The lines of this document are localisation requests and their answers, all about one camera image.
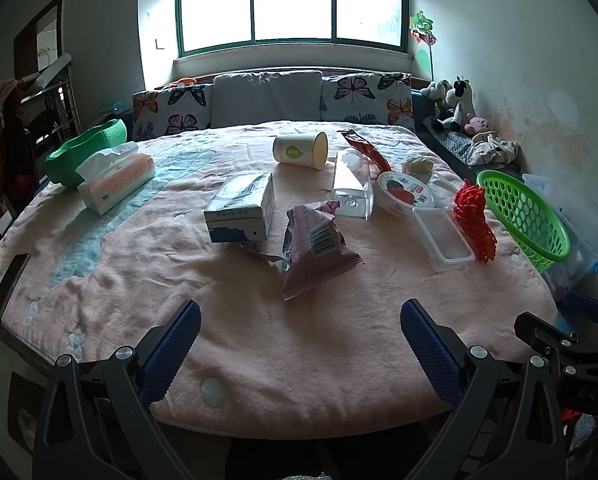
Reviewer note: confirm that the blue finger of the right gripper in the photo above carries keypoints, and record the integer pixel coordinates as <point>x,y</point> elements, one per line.
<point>580,303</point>
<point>537,333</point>

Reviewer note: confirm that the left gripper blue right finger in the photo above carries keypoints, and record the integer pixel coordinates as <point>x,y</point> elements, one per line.
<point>433,354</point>

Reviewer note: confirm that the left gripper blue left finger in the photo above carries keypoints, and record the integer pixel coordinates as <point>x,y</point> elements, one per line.
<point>163,350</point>

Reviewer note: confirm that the clear plastic food tray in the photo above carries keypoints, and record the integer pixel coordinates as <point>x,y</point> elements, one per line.
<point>446,246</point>

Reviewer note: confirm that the red foam fruit net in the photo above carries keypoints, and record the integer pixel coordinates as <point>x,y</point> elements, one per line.
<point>469,212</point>

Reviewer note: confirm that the yogurt cup strawberry lid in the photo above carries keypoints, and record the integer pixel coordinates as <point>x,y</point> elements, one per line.
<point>400,194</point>

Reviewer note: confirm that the pink snack wrapper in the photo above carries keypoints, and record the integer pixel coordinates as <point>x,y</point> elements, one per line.
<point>314,250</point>

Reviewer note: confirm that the blue white milk carton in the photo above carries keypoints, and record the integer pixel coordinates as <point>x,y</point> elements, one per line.
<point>242,209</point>

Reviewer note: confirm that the clear square plastic bottle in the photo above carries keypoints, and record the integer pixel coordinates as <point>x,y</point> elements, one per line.
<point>352,187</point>

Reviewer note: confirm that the white tissue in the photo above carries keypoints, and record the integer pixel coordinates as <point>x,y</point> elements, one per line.
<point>418,167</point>

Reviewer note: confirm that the red brown snack wrapper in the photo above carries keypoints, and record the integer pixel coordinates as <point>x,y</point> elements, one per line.
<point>366,148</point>

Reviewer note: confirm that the white paper cup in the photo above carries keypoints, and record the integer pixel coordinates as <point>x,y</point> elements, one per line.
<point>302,149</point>

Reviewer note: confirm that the clear plastic storage bin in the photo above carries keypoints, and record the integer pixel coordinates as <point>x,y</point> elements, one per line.
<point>581,228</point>

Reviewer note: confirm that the green mesh plastic basket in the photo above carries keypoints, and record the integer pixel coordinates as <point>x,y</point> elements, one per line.
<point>529,219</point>

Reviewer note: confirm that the pink towel blanket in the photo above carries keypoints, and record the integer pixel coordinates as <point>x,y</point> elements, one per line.
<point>330,362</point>

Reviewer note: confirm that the crumpled beige cloth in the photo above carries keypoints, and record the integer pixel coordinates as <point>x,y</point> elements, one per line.
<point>489,148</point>

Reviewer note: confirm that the pink tissue pack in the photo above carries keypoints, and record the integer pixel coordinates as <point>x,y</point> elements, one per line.
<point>112,174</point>

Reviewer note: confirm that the checkered bench cushion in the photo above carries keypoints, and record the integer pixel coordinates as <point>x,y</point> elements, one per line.
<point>452,147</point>

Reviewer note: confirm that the pink plush toy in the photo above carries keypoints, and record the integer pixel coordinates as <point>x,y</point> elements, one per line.
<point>476,125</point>

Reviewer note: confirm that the green fabric holder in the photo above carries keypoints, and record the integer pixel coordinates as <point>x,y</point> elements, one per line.
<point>60,165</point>

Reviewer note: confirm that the cow plush toy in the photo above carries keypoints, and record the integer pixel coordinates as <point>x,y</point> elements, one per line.
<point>459,99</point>

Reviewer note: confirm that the grey white plush toy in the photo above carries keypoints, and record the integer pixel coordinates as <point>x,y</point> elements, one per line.
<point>436,92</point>

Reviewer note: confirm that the left butterfly cushion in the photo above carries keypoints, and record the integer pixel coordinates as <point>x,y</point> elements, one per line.
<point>171,111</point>

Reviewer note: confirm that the butterfly cushion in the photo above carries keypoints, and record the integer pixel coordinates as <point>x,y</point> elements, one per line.
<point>171,111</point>
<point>368,99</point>

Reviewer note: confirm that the right butterfly cushion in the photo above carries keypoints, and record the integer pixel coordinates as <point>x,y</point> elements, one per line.
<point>368,99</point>

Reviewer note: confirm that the dark metal shelf rack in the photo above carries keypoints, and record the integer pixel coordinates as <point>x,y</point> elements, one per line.
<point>45,103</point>

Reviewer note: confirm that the grey middle cushion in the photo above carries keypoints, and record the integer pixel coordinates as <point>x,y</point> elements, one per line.
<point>254,98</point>

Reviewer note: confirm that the colourful pinwheel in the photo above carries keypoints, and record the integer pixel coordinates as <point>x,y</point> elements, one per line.
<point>421,30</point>

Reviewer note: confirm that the green framed window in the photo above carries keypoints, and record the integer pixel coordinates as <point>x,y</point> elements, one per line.
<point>211,25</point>

